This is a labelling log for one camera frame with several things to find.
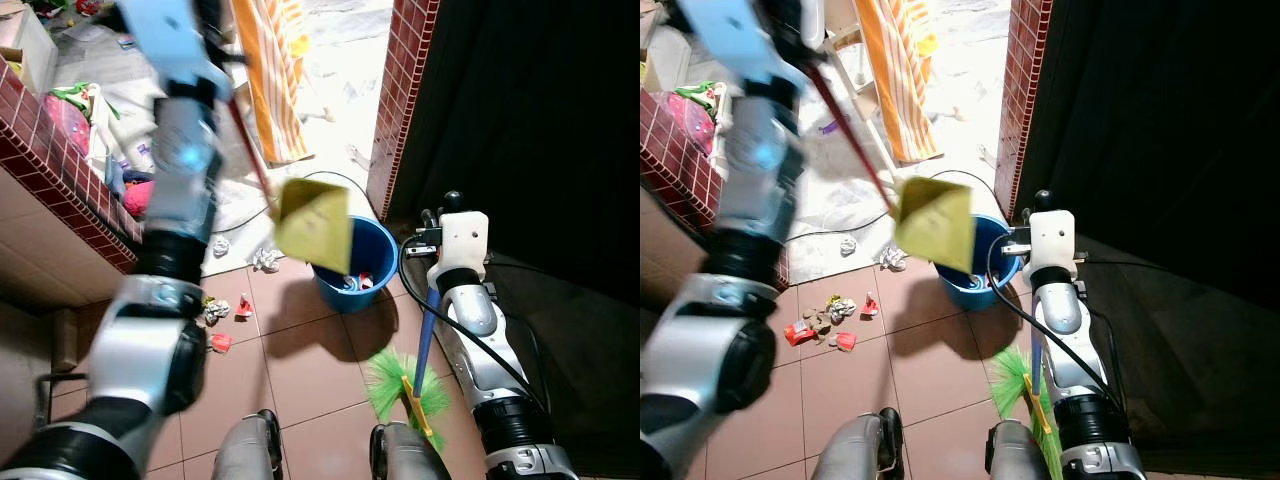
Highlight grey robot leg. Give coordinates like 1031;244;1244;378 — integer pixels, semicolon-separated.
803;407;907;480
211;408;285;480
984;419;1053;480
369;422;453;480

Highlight yellow dustpan with red handle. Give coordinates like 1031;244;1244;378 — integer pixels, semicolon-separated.
805;62;978;278
224;95;354;278

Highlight black floor cable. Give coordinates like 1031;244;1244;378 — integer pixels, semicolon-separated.
785;169;1001;247
214;169;379;237

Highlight orange striped cloth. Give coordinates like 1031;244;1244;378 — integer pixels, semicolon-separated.
857;0;944;165
231;0;313;167

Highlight grey right robot leg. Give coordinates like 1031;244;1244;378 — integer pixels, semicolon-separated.
369;422;453;480
984;419;1053;480

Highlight white cabinet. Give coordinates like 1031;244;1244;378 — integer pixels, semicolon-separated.
640;10;669;93
0;5;60;97

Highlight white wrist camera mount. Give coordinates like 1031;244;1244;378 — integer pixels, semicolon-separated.
116;0;233;103
678;0;793;98
436;210;492;273
1027;209;1081;277

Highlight pink mesh bag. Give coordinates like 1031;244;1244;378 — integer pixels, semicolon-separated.
678;92;720;153
44;90;97;158

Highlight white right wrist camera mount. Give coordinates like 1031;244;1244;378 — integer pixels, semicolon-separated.
1027;209;1081;277
436;210;492;273

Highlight white drying rack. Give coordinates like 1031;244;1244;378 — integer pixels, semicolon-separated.
824;22;889;153

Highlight grey left robot leg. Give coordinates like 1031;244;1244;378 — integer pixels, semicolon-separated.
211;408;285;480
803;407;907;480

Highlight blue plastic bucket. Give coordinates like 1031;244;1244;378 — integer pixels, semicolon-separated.
311;214;400;314
934;214;1023;312

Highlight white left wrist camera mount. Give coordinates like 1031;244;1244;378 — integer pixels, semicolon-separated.
116;0;233;103
678;0;793;98

